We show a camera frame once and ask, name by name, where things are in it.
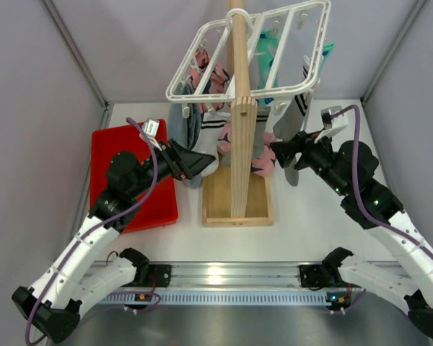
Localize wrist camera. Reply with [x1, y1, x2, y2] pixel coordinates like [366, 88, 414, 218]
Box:
[315, 106, 349, 143]
[139, 119, 165, 151]

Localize teal patterned sock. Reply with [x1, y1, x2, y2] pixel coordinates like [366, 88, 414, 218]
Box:
[256, 30, 279, 89]

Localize white clip sock hanger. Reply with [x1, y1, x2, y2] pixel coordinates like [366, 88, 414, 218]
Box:
[165, 1, 331, 104]

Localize blue grey sock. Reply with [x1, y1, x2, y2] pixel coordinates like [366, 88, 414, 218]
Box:
[167, 84, 202, 188]

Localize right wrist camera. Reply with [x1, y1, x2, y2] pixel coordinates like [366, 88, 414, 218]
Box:
[315, 106, 349, 143]

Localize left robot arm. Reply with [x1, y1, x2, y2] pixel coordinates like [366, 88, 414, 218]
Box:
[12, 140, 216, 343]

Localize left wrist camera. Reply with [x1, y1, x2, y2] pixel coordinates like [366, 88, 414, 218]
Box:
[139, 119, 165, 151]

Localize white sock black stripes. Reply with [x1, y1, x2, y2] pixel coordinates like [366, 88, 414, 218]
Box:
[194, 112, 230, 177]

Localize pink patterned sock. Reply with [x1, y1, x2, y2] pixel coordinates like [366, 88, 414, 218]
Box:
[188, 50, 229, 94]
[217, 123, 276, 177]

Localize wooden stand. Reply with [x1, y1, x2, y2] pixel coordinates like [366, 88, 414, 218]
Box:
[202, 1, 274, 227]

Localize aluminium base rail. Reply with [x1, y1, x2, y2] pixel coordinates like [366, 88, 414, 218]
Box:
[101, 262, 372, 307]

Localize grey sock black stripes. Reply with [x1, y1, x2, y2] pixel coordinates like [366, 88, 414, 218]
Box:
[272, 64, 315, 187]

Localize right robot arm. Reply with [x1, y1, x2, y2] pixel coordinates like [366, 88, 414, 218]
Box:
[270, 131, 433, 339]

